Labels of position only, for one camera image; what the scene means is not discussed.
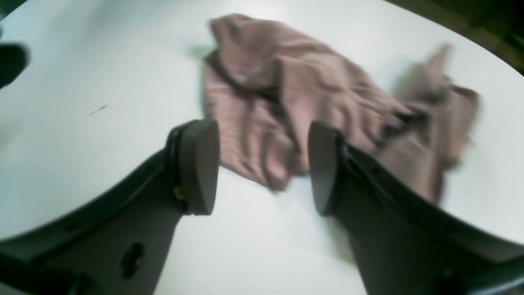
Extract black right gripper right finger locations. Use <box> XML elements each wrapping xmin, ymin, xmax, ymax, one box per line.
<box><xmin>307</xmin><ymin>121</ymin><xmax>524</xmax><ymax>295</ymax></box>

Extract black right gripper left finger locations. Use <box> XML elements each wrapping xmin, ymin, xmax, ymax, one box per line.
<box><xmin>0</xmin><ymin>119</ymin><xmax>220</xmax><ymax>295</ymax></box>

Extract dusty pink T-shirt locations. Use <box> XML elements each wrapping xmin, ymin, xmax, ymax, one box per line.
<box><xmin>204</xmin><ymin>14</ymin><xmax>479</xmax><ymax>204</ymax></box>

